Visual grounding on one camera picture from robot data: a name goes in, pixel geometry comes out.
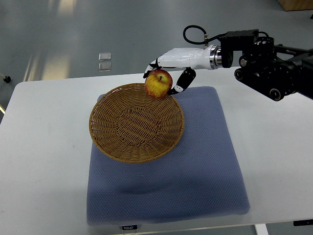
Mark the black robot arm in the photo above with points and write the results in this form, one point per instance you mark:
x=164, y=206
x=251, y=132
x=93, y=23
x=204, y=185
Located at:
x=273, y=70

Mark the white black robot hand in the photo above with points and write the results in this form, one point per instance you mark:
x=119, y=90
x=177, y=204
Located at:
x=188, y=58

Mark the floor socket plate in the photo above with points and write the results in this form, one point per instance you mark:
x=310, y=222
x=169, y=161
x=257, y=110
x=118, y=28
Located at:
x=104, y=56
x=105, y=66

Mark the brown wicker basket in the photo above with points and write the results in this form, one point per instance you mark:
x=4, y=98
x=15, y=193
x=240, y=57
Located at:
x=129, y=126

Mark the upper floor socket plate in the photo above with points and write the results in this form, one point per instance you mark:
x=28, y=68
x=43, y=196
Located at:
x=104, y=56

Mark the red yellow apple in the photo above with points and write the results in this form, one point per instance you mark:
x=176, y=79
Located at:
x=158, y=83

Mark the lower floor socket plate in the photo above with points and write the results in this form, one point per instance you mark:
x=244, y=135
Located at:
x=105, y=66

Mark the white table leg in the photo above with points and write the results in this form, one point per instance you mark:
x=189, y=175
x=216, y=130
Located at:
x=261, y=229

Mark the wooden box corner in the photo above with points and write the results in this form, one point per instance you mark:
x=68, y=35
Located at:
x=296, y=5

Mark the blue grey cushion mat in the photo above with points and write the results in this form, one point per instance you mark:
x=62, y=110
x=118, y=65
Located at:
x=200, y=177

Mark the black caster wheel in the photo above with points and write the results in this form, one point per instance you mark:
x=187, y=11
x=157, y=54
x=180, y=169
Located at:
x=6, y=79

